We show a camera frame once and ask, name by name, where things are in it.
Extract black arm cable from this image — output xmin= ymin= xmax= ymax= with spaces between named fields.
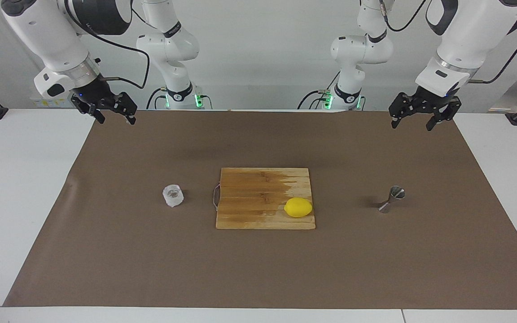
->
xmin=377 ymin=0 xmax=517 ymax=85
xmin=63 ymin=0 xmax=150 ymax=89

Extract yellow white small boxes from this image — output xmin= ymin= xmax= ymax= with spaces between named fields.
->
xmin=30 ymin=95 xmax=77 ymax=108

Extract metal double jigger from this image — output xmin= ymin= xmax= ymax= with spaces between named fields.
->
xmin=378 ymin=186 xmax=406 ymax=214

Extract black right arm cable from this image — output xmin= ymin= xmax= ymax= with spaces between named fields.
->
xmin=63 ymin=0 xmax=150 ymax=89

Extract clear faceted glass cup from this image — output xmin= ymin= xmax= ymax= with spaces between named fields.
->
xmin=162 ymin=184 xmax=184 ymax=208

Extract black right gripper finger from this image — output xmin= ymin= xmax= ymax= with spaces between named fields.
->
xmin=107 ymin=92 xmax=138 ymax=126
xmin=71 ymin=96 xmax=105 ymax=125

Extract black base cable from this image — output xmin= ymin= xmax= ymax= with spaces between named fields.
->
xmin=298 ymin=71 xmax=341 ymax=109
xmin=145 ymin=87 xmax=214 ymax=109

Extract brown table mat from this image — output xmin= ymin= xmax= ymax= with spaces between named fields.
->
xmin=3 ymin=110 xmax=517 ymax=310

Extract yellow lemon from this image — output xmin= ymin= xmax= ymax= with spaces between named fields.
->
xmin=284 ymin=197 xmax=313 ymax=218

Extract wooden cutting board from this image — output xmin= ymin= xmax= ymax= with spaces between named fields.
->
xmin=213 ymin=167 xmax=316 ymax=230

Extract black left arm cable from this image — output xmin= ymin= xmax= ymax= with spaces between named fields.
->
xmin=377 ymin=0 xmax=517 ymax=85

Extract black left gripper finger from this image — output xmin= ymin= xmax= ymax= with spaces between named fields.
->
xmin=389 ymin=93 xmax=421 ymax=129
xmin=426 ymin=99 xmax=462 ymax=131

